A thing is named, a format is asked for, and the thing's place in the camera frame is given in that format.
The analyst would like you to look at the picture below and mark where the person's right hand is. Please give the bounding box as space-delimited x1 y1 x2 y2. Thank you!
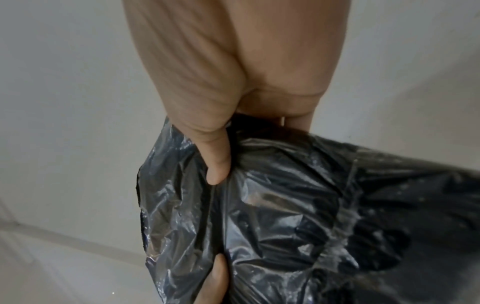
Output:
121 0 352 186

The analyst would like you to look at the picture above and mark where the person's left hand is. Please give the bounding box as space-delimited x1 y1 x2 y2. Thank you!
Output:
193 253 230 304

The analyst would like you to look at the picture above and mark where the glossy black plastic bag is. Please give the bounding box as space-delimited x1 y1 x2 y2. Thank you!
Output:
135 113 480 304

